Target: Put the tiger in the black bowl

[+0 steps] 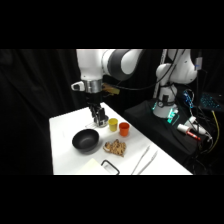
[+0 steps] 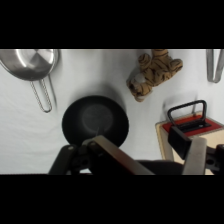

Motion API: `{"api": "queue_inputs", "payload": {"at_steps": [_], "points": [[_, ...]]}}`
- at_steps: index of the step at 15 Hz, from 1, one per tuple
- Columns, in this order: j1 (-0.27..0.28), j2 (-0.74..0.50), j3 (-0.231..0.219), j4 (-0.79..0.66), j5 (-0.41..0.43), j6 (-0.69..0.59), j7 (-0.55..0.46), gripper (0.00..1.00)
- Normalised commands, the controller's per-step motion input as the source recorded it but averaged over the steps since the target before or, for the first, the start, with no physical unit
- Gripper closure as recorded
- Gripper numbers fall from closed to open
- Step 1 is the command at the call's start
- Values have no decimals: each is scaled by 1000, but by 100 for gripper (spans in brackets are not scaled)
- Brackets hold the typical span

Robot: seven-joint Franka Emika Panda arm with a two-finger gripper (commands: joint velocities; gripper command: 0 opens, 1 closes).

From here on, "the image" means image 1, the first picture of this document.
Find green-lit control box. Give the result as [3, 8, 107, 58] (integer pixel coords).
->
[166, 108, 180, 125]

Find blue cable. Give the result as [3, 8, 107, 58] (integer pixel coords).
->
[182, 89, 196, 110]

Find orange cup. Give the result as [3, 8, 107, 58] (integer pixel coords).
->
[118, 122, 131, 138]

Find yellow cup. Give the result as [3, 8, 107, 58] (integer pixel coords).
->
[108, 117, 119, 132]

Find laptop with blue-lit keyboard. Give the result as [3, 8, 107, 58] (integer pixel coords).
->
[199, 92, 224, 112]

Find yellow cable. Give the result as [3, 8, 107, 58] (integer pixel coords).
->
[209, 109, 221, 154]

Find brown food item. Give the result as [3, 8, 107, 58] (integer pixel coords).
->
[102, 139, 128, 158]

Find metal tweezers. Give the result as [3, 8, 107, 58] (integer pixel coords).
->
[130, 145, 151, 176]
[137, 150, 159, 176]

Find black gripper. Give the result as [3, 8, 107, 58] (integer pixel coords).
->
[86, 91, 108, 127]

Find white marker with red cap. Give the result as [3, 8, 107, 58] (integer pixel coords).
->
[176, 123, 202, 141]

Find black rectangular frame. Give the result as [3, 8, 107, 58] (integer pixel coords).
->
[100, 159, 121, 176]

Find black bowl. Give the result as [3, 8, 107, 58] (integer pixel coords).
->
[71, 128, 101, 154]

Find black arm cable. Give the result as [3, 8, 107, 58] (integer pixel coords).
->
[114, 49, 181, 92]

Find black curtain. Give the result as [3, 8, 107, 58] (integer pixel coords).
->
[0, 49, 224, 176]

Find pale paper sheet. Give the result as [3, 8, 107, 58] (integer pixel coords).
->
[75, 158, 112, 176]

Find black robot stand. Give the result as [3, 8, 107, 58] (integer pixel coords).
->
[123, 98, 202, 158]

